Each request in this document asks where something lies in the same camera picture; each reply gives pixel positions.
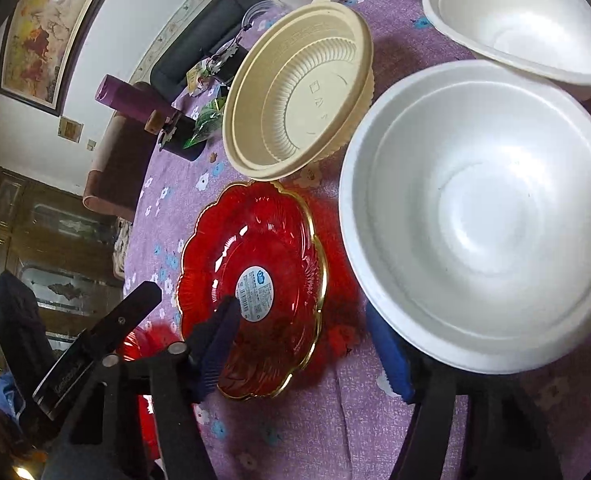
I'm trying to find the purple floral tablecloth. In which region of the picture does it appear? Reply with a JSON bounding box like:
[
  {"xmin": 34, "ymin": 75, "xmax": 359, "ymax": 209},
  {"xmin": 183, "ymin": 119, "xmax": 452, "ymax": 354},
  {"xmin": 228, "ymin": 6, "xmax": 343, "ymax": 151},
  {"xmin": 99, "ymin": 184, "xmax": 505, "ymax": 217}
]
[{"xmin": 125, "ymin": 0, "xmax": 591, "ymax": 479}]

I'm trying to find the black leather sofa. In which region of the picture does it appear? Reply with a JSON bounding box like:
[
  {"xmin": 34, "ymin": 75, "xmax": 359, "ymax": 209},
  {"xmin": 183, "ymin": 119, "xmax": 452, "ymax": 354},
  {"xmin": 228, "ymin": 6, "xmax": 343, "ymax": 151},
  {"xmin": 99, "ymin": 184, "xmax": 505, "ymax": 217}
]
[{"xmin": 150, "ymin": 0, "xmax": 264, "ymax": 102}]

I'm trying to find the wooden glass-door cabinet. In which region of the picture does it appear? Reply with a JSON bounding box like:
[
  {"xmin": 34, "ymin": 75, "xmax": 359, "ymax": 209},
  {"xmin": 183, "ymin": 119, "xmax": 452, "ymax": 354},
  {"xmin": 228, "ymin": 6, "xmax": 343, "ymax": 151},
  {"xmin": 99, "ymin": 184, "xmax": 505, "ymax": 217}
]
[{"xmin": 0, "ymin": 167, "xmax": 122, "ymax": 375}]

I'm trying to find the small framed wall notice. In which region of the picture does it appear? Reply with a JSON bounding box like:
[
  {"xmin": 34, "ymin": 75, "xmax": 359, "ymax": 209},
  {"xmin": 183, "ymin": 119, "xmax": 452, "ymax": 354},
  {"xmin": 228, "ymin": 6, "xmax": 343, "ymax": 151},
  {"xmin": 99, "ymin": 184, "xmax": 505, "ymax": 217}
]
[{"xmin": 58, "ymin": 116, "xmax": 84, "ymax": 143}]

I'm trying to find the small red glass plate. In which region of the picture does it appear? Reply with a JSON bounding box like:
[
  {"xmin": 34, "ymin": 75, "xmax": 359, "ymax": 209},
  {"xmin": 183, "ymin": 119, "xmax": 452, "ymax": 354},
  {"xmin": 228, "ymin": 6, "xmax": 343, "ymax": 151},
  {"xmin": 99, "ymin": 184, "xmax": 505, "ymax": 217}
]
[{"xmin": 175, "ymin": 182, "xmax": 329, "ymax": 400}]

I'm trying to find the large white foam bowl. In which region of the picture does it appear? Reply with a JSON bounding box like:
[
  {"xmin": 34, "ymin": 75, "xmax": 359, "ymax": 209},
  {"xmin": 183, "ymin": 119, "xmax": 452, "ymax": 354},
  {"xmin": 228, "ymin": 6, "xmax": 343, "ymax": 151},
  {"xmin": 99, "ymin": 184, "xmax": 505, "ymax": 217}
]
[{"xmin": 339, "ymin": 60, "xmax": 591, "ymax": 375}]

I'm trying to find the brown fabric armchair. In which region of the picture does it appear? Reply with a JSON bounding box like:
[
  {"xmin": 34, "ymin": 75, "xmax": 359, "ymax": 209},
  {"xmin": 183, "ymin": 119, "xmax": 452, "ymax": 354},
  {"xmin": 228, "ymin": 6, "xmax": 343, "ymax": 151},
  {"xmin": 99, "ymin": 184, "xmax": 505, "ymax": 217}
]
[{"xmin": 82, "ymin": 113, "xmax": 156, "ymax": 222}]

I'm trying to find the purple thermos bottle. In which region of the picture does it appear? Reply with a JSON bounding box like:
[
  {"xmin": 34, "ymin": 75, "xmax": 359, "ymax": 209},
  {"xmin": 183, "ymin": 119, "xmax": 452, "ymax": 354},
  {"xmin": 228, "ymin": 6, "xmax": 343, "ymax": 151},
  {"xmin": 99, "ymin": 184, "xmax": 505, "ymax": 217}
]
[{"xmin": 94, "ymin": 75, "xmax": 176, "ymax": 124}]

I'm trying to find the patterned blanket bundle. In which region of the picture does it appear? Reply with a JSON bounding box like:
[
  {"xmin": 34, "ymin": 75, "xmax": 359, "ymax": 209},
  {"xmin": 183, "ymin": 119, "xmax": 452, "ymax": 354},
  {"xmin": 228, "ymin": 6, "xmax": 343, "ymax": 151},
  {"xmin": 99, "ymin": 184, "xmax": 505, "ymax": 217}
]
[{"xmin": 112, "ymin": 218, "xmax": 132, "ymax": 281}]

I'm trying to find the black cup with cork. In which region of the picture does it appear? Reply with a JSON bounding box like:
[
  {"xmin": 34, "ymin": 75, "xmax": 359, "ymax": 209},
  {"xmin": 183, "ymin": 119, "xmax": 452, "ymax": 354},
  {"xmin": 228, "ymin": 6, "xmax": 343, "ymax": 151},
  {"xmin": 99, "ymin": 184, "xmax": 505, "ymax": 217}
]
[{"xmin": 158, "ymin": 112, "xmax": 206, "ymax": 162}]

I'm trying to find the framed horse painting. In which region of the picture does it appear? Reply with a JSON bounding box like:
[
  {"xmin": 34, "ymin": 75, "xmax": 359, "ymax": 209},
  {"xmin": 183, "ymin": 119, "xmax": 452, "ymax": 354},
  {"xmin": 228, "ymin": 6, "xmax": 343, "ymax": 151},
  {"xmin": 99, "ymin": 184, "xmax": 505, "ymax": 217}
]
[{"xmin": 0, "ymin": 0, "xmax": 104, "ymax": 116}]

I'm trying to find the large red glass plate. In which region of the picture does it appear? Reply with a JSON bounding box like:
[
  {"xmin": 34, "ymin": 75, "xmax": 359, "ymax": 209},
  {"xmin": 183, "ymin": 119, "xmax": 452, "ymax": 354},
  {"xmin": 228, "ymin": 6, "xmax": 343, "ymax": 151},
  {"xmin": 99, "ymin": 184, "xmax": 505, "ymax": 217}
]
[{"xmin": 116, "ymin": 322, "xmax": 165, "ymax": 361}]

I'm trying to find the green plastic wrapper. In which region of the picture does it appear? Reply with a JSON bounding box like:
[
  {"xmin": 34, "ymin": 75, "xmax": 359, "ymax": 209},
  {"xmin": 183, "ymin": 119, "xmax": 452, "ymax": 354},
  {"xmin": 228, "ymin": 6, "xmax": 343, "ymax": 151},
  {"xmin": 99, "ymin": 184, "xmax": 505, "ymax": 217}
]
[{"xmin": 184, "ymin": 98, "xmax": 226, "ymax": 150}]

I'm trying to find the beige plastic ribbed bowl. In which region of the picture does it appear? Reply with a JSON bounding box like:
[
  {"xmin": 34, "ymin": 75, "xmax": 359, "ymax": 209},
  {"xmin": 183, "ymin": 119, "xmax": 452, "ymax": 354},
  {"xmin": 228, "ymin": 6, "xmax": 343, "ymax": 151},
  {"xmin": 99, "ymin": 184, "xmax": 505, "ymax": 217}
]
[{"xmin": 222, "ymin": 0, "xmax": 375, "ymax": 181}]

